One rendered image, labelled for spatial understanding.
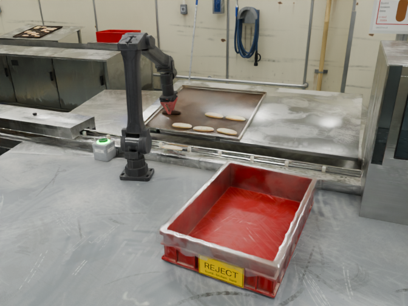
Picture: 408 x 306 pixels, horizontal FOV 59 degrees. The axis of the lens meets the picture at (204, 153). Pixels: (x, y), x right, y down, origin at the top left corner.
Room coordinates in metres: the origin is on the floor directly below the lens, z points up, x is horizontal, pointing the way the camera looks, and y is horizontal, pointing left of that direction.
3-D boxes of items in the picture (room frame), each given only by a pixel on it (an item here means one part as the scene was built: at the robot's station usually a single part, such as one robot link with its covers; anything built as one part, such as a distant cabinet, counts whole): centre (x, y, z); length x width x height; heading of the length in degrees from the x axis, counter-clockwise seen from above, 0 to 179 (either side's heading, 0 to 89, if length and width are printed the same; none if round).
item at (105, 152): (1.45, 0.43, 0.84); 0.08 x 0.08 x 0.11; 68
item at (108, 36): (5.17, 1.14, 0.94); 0.51 x 0.36 x 0.13; 72
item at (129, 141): (1.29, 0.27, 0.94); 0.09 x 0.05 x 0.10; 169
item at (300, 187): (0.91, -0.13, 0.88); 0.49 x 0.34 x 0.10; 153
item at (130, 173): (1.27, 0.27, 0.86); 0.12 x 0.09 x 0.08; 81
